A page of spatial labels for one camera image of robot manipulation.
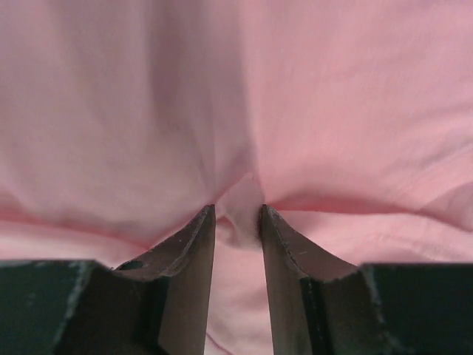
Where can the pink t shirt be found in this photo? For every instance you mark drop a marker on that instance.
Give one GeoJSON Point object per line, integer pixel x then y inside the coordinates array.
{"type": "Point", "coordinates": [120, 120]}

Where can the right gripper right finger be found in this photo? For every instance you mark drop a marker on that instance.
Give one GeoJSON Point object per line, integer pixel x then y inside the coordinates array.
{"type": "Point", "coordinates": [321, 304]}

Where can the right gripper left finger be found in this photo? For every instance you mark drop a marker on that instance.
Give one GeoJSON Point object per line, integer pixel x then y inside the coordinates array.
{"type": "Point", "coordinates": [156, 303]}

